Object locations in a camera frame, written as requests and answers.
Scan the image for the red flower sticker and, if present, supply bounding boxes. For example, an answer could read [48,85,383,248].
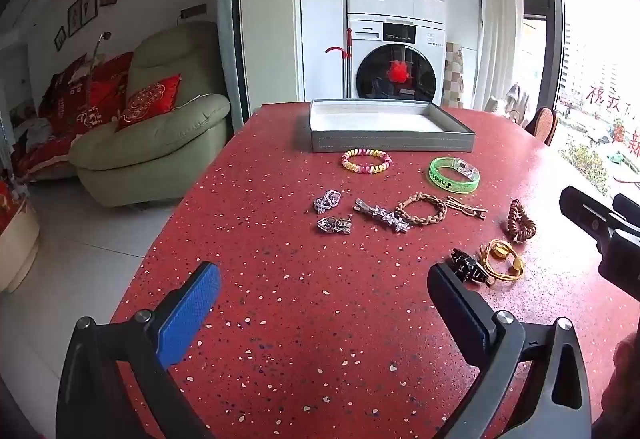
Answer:
[386,61,416,84]

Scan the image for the white washing machine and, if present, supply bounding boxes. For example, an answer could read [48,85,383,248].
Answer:
[346,14,447,108]

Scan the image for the floor lamp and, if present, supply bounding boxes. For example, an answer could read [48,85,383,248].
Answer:
[84,32,112,120]

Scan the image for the pale plush garment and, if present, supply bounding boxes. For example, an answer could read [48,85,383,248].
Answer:
[486,83,536,127]

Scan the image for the red embroidered cushion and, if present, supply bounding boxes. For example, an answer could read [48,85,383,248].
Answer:
[116,74,182,132]

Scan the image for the white curtain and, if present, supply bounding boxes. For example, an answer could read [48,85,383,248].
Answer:
[480,0,526,112]

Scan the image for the red window lettering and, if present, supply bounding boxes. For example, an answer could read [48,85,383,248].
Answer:
[584,85,640,160]

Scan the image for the red handled mop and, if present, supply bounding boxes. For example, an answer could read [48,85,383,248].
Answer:
[325,30,353,100]

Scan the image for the brown spiral hair tie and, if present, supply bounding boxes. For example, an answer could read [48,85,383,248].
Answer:
[502,199,537,242]

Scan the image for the bronze bow hair clip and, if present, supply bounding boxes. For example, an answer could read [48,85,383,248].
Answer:
[442,196,488,221]

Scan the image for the gold hair tie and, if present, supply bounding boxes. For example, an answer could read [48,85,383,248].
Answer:
[477,239,526,286]

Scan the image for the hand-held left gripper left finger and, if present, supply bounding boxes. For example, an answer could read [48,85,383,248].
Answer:
[56,261,222,439]

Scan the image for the black claw hair clip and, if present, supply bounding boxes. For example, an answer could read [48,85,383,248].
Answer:
[449,248,488,287]

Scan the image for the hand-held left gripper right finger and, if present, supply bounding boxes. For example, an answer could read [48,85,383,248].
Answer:
[427,261,594,439]

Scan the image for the pink yellow spiral hair tie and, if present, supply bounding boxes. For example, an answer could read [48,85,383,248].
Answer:
[341,149,393,176]

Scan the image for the checkered cloth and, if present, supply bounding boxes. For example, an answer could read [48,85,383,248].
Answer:
[442,42,465,108]

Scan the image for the silver rhinestone bow hair clip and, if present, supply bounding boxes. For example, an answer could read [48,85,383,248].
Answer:
[313,189,344,214]

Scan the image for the white round container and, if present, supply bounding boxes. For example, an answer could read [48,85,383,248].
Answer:
[0,179,41,294]

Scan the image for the green armchair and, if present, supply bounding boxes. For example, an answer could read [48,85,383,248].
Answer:
[69,21,232,208]

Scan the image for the green translucent bracelet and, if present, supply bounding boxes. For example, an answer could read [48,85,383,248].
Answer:
[428,157,482,194]

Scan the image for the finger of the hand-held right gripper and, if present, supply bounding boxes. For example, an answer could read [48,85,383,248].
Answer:
[612,193,640,226]
[559,186,627,241]

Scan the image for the silver star hair clip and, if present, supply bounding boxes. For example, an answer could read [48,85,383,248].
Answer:
[353,199,411,235]

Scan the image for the grey tray box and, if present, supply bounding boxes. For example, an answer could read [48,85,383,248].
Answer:
[310,99,476,154]

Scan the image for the brown braided bracelet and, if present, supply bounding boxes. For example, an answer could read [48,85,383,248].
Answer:
[395,193,447,226]

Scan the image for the silver rhinestone heart hair clip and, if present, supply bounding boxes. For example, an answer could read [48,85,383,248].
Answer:
[316,215,353,236]

